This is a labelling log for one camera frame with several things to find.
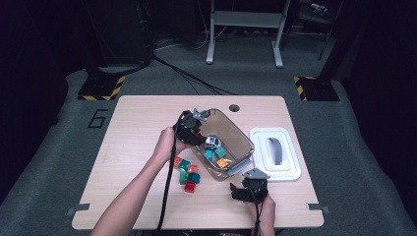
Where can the coral red toy block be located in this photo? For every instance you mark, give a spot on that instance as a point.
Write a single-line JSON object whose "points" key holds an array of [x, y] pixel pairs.
{"points": [[177, 160]]}

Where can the dark teal toy block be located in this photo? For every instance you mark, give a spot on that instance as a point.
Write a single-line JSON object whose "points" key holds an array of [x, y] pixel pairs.
{"points": [[194, 178]]}

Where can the green toy block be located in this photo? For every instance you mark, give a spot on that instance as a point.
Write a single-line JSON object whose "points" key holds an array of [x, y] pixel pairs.
{"points": [[183, 177]]}

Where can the clear grey storage box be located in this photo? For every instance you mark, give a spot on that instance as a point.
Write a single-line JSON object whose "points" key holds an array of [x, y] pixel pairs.
{"points": [[234, 134]]}

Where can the grey device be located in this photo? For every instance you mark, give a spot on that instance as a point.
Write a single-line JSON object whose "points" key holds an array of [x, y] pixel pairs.
{"points": [[319, 8]]}

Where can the orange toy block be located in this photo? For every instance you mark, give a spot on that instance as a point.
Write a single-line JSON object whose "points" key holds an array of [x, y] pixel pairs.
{"points": [[222, 163]]}

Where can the black cabinet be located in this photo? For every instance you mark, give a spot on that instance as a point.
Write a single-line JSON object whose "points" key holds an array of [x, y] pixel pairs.
{"points": [[114, 32]]}

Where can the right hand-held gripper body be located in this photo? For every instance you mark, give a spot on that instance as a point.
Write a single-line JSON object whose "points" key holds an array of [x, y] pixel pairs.
{"points": [[256, 188]]}

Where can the person's right hand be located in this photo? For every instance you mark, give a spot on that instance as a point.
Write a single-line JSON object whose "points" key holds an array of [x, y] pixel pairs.
{"points": [[265, 213]]}

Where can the white toy police car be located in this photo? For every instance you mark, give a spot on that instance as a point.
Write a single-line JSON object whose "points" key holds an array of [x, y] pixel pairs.
{"points": [[213, 142]]}

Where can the white metal stand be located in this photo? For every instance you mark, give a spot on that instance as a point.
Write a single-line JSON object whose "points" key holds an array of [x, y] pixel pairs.
{"points": [[246, 19]]}

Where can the person's left hand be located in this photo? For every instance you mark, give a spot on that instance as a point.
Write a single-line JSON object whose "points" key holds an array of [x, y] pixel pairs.
{"points": [[167, 146]]}

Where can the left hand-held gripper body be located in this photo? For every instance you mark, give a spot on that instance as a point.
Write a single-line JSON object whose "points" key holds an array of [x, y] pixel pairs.
{"points": [[188, 126]]}

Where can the grey table bracket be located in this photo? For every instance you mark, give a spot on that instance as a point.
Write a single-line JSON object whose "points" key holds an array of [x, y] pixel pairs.
{"points": [[318, 207], [78, 208]]}

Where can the orange-red toy block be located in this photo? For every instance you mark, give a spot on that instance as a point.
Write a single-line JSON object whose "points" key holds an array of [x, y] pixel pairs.
{"points": [[192, 168]]}

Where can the black yellow striped base plate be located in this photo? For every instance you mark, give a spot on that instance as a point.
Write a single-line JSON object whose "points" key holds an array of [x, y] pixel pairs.
{"points": [[100, 88], [316, 88]]}

